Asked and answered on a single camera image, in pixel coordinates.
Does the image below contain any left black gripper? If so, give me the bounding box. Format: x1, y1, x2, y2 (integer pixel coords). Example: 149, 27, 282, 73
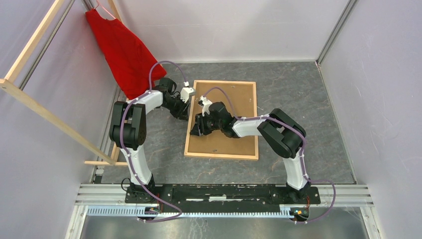
162, 95, 191, 121

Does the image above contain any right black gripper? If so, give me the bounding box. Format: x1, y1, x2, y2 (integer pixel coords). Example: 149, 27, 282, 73
190, 111, 223, 137

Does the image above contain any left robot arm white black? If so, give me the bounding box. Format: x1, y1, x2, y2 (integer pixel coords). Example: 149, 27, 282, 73
109, 78, 195, 203

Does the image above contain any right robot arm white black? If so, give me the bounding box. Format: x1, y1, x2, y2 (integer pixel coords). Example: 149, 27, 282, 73
190, 101, 311, 203

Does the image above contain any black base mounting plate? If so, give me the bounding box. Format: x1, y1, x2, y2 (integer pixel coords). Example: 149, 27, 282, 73
124, 184, 321, 214

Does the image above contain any red hanging shirt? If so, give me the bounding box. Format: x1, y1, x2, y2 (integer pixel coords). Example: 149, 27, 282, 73
85, 9, 157, 100

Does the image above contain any wooden clothes rack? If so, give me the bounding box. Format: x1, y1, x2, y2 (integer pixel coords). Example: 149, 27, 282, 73
0, 0, 119, 160

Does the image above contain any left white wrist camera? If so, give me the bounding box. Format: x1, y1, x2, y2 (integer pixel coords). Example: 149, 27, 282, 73
180, 81, 196, 104

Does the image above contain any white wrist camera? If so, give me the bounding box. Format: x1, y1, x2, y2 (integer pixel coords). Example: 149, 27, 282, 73
198, 96, 212, 116
180, 81, 196, 104

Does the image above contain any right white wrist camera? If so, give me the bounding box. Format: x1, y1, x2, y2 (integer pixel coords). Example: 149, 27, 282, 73
198, 96, 212, 116

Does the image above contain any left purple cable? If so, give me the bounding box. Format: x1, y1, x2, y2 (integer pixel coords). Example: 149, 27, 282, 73
119, 60, 189, 224

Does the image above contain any purple cable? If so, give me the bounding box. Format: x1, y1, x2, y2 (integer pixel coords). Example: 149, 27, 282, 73
201, 87, 337, 225
119, 60, 189, 224

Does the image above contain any aluminium rail base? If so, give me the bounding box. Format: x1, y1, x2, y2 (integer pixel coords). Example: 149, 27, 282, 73
65, 184, 382, 239

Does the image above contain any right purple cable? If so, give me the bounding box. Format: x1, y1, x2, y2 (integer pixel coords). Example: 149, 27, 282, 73
201, 87, 337, 225

